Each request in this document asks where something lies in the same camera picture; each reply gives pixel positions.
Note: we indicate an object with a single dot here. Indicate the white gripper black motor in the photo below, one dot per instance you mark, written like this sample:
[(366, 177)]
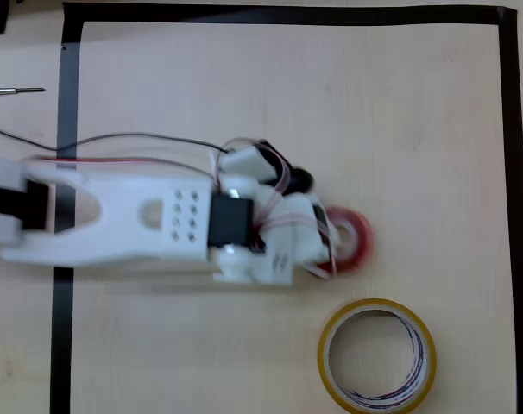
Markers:
[(318, 217)]

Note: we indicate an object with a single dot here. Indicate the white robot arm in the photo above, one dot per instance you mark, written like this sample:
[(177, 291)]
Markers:
[(127, 224)]

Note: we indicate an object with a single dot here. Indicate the large yellow tape roll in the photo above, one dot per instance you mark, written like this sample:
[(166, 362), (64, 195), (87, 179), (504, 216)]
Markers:
[(324, 358)]

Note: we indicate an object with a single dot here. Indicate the slim metal screwdriver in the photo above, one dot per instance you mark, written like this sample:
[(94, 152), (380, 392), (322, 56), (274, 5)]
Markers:
[(11, 90)]

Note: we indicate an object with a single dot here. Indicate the small red tape roll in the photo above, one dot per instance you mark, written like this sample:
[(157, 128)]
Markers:
[(361, 233)]

